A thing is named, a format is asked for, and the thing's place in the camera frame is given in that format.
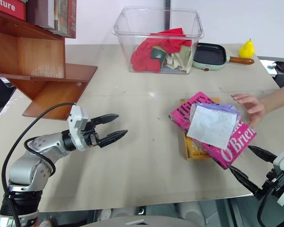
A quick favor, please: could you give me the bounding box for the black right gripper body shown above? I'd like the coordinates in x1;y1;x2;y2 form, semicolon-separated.
252;168;284;202

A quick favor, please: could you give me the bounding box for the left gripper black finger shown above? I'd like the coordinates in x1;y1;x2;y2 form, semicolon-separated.
92;113;120;127
98;129;129;148

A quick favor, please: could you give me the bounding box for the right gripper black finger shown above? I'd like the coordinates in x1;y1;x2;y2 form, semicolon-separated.
248;145;278;164
228;165;262;196

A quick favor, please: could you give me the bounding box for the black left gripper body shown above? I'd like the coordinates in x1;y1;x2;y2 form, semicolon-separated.
82;118;102;148

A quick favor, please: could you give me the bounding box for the pink hardcover book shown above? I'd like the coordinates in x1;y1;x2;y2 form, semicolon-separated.
169;91;258;170

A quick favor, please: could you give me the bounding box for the yellow book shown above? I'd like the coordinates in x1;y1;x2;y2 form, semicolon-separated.
179;97;221;161

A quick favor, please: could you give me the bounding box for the brown wooden bookshelf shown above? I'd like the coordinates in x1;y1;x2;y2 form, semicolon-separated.
0;8;98;121

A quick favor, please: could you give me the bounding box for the dark red book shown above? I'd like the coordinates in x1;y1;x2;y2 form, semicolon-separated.
70;0;78;39

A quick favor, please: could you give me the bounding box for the olive green book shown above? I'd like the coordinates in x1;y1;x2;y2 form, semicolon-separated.
58;0;73;36

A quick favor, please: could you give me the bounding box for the thin grey book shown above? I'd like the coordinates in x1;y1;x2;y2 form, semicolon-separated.
53;0;61;33

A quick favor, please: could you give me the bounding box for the dark maroon book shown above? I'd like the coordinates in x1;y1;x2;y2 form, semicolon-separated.
26;0;55;29

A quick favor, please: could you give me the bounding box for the red book with white lettering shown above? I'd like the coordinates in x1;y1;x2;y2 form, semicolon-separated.
0;0;27;21

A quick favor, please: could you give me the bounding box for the person's bare hand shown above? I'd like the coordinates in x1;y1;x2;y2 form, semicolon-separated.
231;93;266;128

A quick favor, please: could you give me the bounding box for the white paper sheet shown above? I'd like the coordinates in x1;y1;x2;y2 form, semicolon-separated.
186;103;241;150

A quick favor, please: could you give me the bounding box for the red cloth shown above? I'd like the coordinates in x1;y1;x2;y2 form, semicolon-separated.
130;27;192;73

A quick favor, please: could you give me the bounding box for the grey flat plate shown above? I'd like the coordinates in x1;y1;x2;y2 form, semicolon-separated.
125;219;150;226

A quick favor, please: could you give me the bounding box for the clear plastic storage bin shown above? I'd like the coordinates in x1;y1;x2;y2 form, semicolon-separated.
112;6;204;75

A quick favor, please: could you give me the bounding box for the beige cloth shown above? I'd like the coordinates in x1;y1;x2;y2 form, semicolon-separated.
164;44;195;71

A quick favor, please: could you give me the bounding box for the dark bulky object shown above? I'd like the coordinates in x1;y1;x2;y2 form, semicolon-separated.
0;63;16;112

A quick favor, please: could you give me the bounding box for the yellow toy pear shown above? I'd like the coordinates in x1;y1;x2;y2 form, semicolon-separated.
238;38;255;58

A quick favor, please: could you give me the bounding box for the mint green electric frying pan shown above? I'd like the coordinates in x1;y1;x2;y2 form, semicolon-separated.
192;42;255;72

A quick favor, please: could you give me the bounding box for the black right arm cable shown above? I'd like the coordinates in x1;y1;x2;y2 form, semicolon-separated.
257;186;275;227

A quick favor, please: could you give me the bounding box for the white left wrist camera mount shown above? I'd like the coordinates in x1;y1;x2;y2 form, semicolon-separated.
67;105;89;151

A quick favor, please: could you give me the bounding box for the black vertical wall strip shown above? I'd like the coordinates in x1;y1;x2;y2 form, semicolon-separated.
162;0;171;31

